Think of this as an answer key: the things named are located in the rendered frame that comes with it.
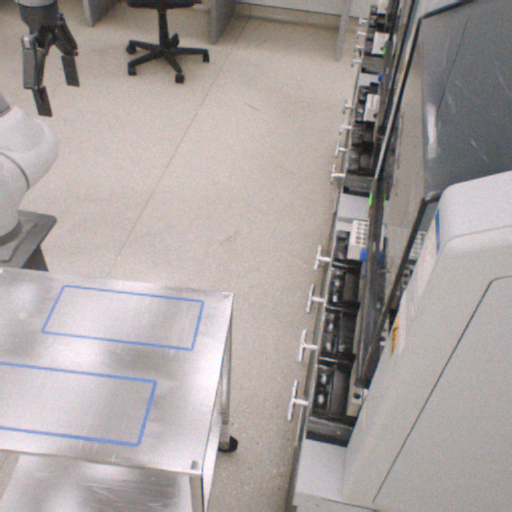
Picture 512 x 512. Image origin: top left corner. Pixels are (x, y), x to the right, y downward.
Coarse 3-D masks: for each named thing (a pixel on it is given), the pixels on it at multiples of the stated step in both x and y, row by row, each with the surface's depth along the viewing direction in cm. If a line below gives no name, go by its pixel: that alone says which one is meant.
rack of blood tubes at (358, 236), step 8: (352, 224) 145; (360, 224) 146; (352, 232) 142; (360, 232) 143; (424, 232) 143; (352, 240) 140; (360, 240) 140; (416, 240) 141; (424, 240) 142; (352, 248) 139; (360, 248) 139; (416, 248) 140; (352, 256) 141; (416, 256) 137
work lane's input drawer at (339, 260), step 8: (336, 232) 150; (344, 232) 149; (336, 240) 149; (344, 240) 147; (320, 248) 153; (336, 248) 144; (344, 248) 145; (320, 256) 151; (336, 256) 142; (344, 256) 142; (336, 264) 142; (344, 264) 142; (352, 264) 142; (360, 264) 142
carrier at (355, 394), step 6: (354, 366) 111; (354, 390) 107; (360, 390) 107; (354, 396) 108; (360, 396) 107; (348, 402) 110; (354, 402) 105; (360, 402) 105; (348, 408) 108; (354, 408) 106; (348, 414) 108; (354, 414) 108
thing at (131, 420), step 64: (0, 320) 122; (64, 320) 123; (128, 320) 124; (192, 320) 125; (0, 384) 111; (64, 384) 112; (128, 384) 112; (192, 384) 113; (0, 448) 102; (64, 448) 102; (128, 448) 103; (192, 448) 103
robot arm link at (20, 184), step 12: (0, 156) 147; (0, 168) 143; (12, 168) 148; (0, 180) 142; (12, 180) 147; (24, 180) 152; (0, 192) 143; (12, 192) 147; (24, 192) 154; (0, 204) 144; (12, 204) 149; (0, 216) 146; (12, 216) 150; (0, 228) 148; (12, 228) 152
